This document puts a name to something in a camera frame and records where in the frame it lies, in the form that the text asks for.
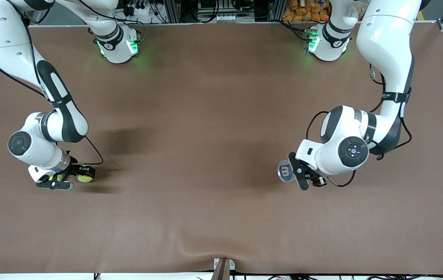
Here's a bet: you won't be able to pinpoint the clear tennis ball can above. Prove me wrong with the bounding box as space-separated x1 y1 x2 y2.
278 159 296 182

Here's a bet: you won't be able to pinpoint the brown table mat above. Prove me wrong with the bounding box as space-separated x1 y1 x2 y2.
0 21 443 275

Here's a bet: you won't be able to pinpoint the orange packaged goods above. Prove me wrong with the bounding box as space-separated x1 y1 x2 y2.
282 0 331 22

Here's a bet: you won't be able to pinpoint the white power strip with plugs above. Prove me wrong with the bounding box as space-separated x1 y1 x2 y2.
122 0 156 17

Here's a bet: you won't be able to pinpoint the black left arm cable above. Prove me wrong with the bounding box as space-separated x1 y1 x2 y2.
307 66 413 188

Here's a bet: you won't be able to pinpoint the metal table edge bracket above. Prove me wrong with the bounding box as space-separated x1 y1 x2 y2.
214 258 236 271

